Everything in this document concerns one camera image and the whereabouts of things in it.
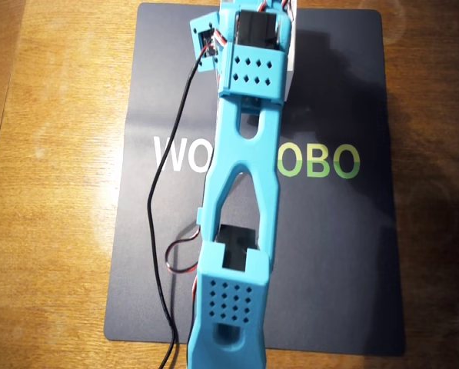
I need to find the turquoise wrist camera module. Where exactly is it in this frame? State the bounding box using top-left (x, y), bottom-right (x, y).
top-left (189, 11), bottom-right (221, 74)

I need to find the black camera cable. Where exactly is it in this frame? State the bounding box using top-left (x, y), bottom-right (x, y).
top-left (146, 44), bottom-right (215, 369)

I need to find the black WOWROBO printed mat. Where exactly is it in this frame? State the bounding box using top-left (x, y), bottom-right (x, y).
top-left (104, 2), bottom-right (407, 357)

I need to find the white open cardboard box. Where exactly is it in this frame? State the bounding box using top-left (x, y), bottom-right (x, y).
top-left (215, 0), bottom-right (299, 103)

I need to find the white red servo cable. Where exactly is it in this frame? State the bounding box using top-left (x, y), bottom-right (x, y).
top-left (164, 226), bottom-right (207, 308)
top-left (209, 28), bottom-right (234, 51)

